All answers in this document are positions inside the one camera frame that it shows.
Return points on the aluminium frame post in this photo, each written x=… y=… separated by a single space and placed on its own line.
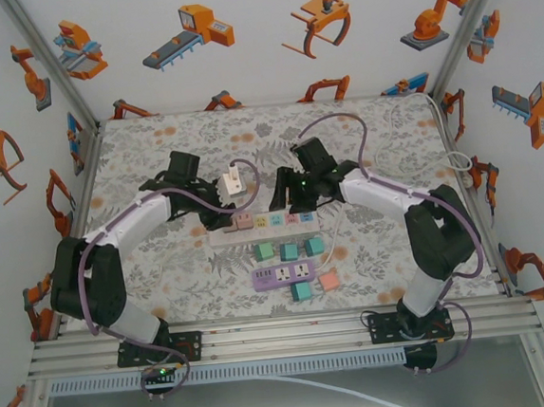
x=471 y=24
x=50 y=66

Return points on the aluminium front rail beam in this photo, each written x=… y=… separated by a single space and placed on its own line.
x=283 y=336

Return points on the pink USB charger plug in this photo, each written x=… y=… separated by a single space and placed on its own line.
x=244 y=221
x=329 y=281

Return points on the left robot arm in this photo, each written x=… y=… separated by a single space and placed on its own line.
x=121 y=223

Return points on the light green USB charger plug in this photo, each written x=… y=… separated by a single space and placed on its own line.
x=263 y=252

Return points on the teal USB charger plug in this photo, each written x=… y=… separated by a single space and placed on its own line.
x=301 y=291
x=288 y=251
x=314 y=246

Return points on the aluminium table side rail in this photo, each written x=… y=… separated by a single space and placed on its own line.
x=466 y=186
x=90 y=167

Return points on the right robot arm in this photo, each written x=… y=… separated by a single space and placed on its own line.
x=380 y=191

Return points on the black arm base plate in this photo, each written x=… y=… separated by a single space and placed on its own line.
x=189 y=346
x=383 y=329

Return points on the floral print tablecloth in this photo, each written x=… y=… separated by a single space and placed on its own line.
x=162 y=141

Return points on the white plug adapter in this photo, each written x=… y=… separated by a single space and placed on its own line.
x=234 y=188

